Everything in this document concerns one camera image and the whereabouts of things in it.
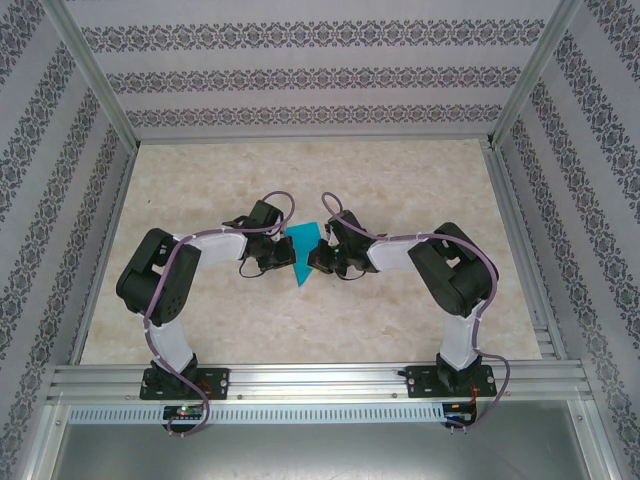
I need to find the blue square paper sheet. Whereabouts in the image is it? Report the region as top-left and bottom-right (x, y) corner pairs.
(285, 220), (323, 288)

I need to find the grey metal sheet panel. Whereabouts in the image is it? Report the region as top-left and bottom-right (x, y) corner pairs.
(29, 399), (616, 480)

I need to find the left wrist black cable loop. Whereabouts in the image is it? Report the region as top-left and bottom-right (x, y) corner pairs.
(238, 255), (267, 280)

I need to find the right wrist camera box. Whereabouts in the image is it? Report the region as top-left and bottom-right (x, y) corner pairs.
(323, 209), (362, 244)

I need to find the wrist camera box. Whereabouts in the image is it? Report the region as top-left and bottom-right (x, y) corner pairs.
(323, 209), (362, 244)
(248, 198), (294, 236)

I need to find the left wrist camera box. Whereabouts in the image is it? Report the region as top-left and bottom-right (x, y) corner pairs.
(248, 198), (294, 236)

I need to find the aluminium frame cross bar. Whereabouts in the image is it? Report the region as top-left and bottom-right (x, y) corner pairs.
(134, 133), (494, 146)

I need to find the aluminium mounting rail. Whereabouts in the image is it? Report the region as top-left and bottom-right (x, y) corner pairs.
(47, 360), (596, 404)

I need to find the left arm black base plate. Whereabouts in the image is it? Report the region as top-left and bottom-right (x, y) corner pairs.
(139, 367), (231, 401)

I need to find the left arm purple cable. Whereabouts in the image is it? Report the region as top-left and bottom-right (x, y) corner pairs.
(142, 189), (297, 441)

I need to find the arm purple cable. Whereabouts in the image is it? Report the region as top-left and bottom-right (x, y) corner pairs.
(321, 191), (512, 436)
(142, 189), (297, 441)

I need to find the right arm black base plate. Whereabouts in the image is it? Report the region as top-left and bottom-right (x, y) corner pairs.
(404, 363), (500, 400)

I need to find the slotted grey cable duct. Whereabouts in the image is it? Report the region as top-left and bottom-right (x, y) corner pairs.
(67, 403), (446, 424)

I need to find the aluminium table side rail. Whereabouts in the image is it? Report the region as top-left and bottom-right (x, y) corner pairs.
(67, 142), (141, 366)
(484, 142), (571, 364)

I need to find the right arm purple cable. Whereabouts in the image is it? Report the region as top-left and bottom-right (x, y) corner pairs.
(321, 191), (512, 436)

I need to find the aluminium frame post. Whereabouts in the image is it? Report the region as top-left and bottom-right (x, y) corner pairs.
(487, 0), (586, 149)
(39, 0), (141, 151)

